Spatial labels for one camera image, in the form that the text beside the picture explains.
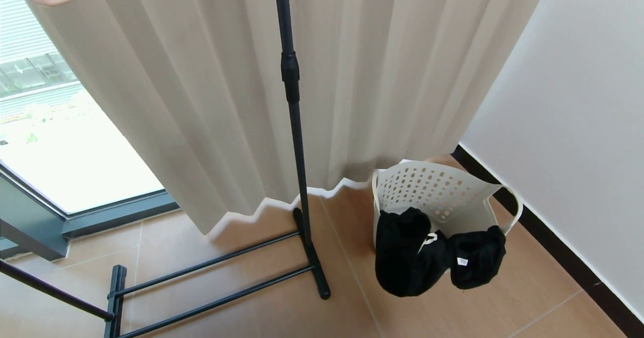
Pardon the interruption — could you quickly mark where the white laundry basket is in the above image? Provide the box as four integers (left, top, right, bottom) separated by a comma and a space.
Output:
371, 159, 524, 251

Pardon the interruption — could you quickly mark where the black clothes rack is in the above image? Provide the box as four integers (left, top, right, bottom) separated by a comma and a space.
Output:
0, 0, 331, 338

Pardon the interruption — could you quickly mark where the beige curtain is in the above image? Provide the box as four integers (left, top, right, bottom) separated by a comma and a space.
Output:
15, 0, 552, 235

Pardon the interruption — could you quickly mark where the window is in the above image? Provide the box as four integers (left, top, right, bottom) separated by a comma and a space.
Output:
0, 0, 180, 261

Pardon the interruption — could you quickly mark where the black knitted garment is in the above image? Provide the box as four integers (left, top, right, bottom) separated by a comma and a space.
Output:
375, 207, 452, 298

